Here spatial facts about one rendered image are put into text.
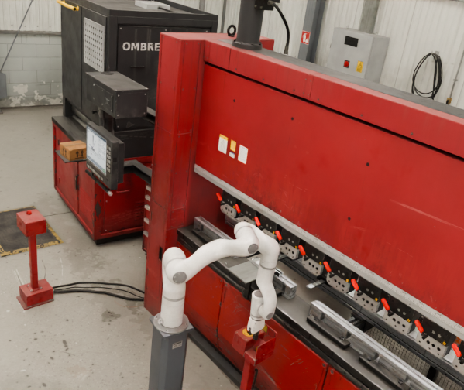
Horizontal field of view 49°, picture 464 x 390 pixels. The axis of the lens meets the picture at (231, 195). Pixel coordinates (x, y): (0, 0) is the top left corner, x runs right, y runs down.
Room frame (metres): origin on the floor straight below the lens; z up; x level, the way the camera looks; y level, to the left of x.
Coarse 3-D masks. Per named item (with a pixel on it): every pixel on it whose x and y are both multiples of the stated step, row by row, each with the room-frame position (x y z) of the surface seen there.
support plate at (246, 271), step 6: (258, 258) 2.99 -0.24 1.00; (240, 264) 2.89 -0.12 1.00; (246, 264) 2.90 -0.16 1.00; (252, 264) 2.91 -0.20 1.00; (234, 270) 2.81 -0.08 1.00; (240, 270) 2.82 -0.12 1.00; (246, 270) 2.83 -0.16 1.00; (252, 270) 2.83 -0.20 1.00; (240, 276) 2.75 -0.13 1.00; (246, 276) 2.75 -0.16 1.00; (252, 276) 2.76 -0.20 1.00; (246, 282) 2.69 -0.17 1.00
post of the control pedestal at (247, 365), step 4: (244, 364) 2.46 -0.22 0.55; (248, 364) 2.44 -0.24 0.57; (252, 364) 2.44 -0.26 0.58; (244, 368) 2.46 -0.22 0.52; (248, 368) 2.43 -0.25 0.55; (252, 368) 2.44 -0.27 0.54; (244, 372) 2.45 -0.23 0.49; (248, 372) 2.43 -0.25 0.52; (252, 372) 2.45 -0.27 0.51; (244, 376) 2.45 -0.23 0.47; (248, 376) 2.43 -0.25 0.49; (252, 376) 2.45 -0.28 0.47; (244, 380) 2.44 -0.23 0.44; (248, 380) 2.43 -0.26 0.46; (252, 380) 2.45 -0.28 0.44; (244, 384) 2.44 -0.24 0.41; (248, 384) 2.43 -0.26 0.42; (252, 384) 2.46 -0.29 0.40; (240, 388) 2.46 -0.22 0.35; (244, 388) 2.43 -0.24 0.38; (248, 388) 2.44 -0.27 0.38
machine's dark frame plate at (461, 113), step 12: (264, 48) 3.50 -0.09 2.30; (288, 60) 3.15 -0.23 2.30; (300, 60) 3.21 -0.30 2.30; (324, 72) 2.93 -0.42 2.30; (336, 72) 2.99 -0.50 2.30; (360, 84) 2.72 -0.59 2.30; (372, 84) 2.77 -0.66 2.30; (396, 96) 2.56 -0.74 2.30; (408, 96) 2.60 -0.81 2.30; (420, 96) 2.63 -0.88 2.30; (432, 108) 2.39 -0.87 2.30; (444, 108) 2.42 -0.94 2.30; (456, 108) 2.46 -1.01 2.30
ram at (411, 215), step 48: (240, 96) 3.24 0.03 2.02; (288, 96) 2.95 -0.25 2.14; (240, 144) 3.20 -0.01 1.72; (288, 144) 2.90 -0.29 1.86; (336, 144) 2.65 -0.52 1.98; (384, 144) 2.45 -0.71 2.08; (288, 192) 2.85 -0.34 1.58; (336, 192) 2.60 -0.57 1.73; (384, 192) 2.39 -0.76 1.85; (432, 192) 2.22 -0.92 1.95; (336, 240) 2.55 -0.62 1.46; (384, 240) 2.34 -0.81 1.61; (432, 240) 2.17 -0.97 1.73; (384, 288) 2.29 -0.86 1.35; (432, 288) 2.11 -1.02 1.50
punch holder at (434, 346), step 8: (424, 320) 2.10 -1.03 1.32; (424, 328) 2.09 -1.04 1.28; (432, 328) 2.07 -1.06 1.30; (440, 328) 2.04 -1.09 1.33; (432, 336) 2.06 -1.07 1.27; (440, 336) 2.03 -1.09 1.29; (448, 336) 2.01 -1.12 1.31; (456, 336) 2.05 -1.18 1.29; (424, 344) 2.07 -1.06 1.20; (432, 344) 2.05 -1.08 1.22; (440, 344) 2.02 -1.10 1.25; (448, 344) 2.01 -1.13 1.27; (432, 352) 2.03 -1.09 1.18; (440, 352) 2.01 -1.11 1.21; (448, 352) 2.04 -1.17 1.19
